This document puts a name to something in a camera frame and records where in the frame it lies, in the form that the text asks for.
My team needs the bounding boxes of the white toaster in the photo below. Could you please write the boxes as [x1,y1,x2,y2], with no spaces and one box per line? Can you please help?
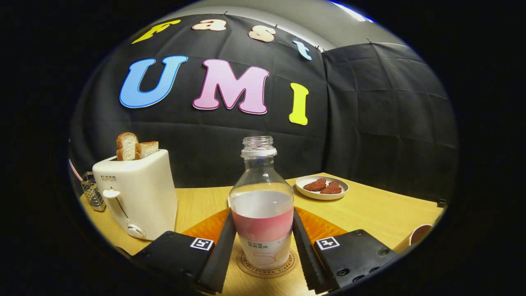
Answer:
[92,149,178,241]

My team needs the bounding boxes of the pink striped straw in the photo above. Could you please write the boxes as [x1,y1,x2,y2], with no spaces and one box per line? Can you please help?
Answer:
[68,160,83,181]

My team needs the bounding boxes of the clear juice bottle pink label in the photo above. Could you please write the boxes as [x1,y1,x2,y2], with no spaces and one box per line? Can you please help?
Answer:
[229,136,295,271]

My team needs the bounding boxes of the black backdrop cloth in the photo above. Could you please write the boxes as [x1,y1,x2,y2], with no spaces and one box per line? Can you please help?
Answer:
[69,14,459,202]

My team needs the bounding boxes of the beige cup wooden handle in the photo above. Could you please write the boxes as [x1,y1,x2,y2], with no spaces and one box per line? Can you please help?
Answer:
[392,224,434,254]

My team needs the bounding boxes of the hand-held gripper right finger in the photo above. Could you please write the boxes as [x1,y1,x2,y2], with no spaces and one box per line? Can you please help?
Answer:
[293,207,415,295]

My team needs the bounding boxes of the round brown coaster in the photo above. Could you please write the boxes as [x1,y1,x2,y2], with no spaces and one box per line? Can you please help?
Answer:
[236,249,298,279]

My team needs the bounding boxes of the white round plate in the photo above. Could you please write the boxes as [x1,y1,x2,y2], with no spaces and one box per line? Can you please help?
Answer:
[295,176,350,201]

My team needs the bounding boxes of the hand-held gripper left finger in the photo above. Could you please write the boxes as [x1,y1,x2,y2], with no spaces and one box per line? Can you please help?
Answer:
[117,208,238,295]

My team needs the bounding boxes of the metal wire mesh holder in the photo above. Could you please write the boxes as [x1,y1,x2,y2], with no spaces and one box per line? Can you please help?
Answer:
[80,171,106,212]

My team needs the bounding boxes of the wooden table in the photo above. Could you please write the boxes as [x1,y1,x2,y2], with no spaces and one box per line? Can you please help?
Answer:
[80,173,446,296]

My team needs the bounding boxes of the toast bread slice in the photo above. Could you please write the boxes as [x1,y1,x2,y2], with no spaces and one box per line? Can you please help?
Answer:
[116,132,139,161]
[136,141,159,160]

